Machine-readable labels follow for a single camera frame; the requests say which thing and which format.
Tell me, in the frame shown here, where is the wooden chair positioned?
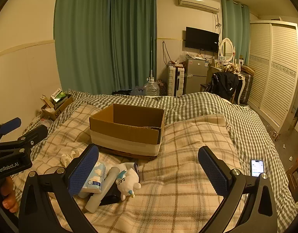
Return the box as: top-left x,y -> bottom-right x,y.
200,82 -> 237,103

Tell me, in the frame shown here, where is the wide green curtain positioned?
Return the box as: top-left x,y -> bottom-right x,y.
108,0 -> 157,95
53,0 -> 111,96

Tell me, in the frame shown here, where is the person's left hand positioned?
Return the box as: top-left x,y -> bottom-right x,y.
0,176 -> 19,213

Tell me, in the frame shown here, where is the blue white tissue pack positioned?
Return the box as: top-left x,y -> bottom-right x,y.
81,162 -> 108,194

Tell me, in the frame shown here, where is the green checked duvet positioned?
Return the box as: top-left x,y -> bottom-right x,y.
22,89 -> 298,205

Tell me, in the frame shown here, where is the white hard suitcase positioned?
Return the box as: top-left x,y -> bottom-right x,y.
166,64 -> 185,97

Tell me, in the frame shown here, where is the white air conditioner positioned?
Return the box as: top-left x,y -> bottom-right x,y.
177,0 -> 221,13

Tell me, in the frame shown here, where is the white slatted wardrobe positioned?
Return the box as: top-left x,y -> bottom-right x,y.
245,19 -> 298,134

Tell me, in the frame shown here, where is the clear plastic bag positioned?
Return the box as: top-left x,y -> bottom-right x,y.
175,51 -> 189,65

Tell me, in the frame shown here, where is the crumpled white tissue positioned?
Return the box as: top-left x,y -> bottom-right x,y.
60,150 -> 78,167

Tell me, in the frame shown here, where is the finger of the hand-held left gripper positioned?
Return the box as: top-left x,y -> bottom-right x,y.
0,117 -> 22,143
0,125 -> 49,156

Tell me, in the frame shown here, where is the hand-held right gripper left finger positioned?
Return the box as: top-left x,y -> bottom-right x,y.
19,144 -> 101,233

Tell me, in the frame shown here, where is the large clear water jug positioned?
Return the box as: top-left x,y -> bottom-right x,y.
143,77 -> 160,97

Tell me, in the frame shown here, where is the small cardboard box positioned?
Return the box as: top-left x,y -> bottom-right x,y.
41,94 -> 74,122

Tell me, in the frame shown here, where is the hanging wall cable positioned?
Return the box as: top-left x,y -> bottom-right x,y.
162,41 -> 174,65

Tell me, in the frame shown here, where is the dark patterned bag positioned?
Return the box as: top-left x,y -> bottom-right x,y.
155,79 -> 168,96

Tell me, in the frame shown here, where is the white mop pole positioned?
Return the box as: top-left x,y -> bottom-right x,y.
149,37 -> 154,79

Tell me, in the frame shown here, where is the white oval mirror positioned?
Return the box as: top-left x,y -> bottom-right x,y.
219,37 -> 236,63

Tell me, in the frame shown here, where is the beige slim carton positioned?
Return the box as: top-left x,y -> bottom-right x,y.
41,95 -> 54,109

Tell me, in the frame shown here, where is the black wall television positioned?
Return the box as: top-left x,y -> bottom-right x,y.
185,26 -> 219,53

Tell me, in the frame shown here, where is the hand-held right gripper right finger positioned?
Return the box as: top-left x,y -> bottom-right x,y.
195,146 -> 279,233

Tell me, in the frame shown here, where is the white plastic bottle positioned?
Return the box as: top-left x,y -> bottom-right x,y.
85,166 -> 119,213

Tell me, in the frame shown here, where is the silver small fridge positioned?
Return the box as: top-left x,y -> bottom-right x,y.
184,55 -> 211,96

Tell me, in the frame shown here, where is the black jacket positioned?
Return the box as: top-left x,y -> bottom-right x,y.
210,71 -> 239,100

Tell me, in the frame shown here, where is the smartphone with lit screen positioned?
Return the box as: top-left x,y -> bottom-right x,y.
250,159 -> 266,176

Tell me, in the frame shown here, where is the white labelled box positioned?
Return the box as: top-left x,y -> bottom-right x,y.
51,88 -> 63,100

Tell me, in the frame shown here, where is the black glossy object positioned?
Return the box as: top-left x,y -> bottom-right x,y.
99,184 -> 121,206

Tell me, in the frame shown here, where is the white plush toy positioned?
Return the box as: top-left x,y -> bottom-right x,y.
114,163 -> 142,201

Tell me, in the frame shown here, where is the wooden stool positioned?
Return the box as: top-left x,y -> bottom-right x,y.
286,158 -> 298,200

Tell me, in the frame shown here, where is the narrow green curtain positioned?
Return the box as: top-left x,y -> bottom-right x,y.
221,0 -> 251,66

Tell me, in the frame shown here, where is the white dressing table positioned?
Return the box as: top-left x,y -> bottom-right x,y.
207,63 -> 249,105

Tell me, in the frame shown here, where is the dark plaid luggage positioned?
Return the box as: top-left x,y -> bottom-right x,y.
241,72 -> 254,100

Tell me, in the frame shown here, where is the open cardboard box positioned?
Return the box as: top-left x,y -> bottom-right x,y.
89,103 -> 165,161

